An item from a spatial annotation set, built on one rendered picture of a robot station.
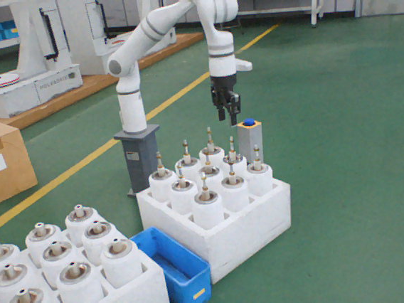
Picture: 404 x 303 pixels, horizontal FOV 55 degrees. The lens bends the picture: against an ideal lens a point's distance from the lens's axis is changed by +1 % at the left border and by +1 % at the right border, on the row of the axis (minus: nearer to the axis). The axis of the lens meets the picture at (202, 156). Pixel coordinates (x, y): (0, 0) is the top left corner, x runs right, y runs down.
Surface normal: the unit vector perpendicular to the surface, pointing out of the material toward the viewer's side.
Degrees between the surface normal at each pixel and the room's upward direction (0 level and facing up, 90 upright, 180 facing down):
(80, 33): 90
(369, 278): 0
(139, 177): 90
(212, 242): 90
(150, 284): 90
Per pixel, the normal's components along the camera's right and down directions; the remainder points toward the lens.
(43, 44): -0.40, 0.44
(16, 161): 0.75, 0.21
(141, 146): 0.34, 0.38
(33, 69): 0.91, 0.08
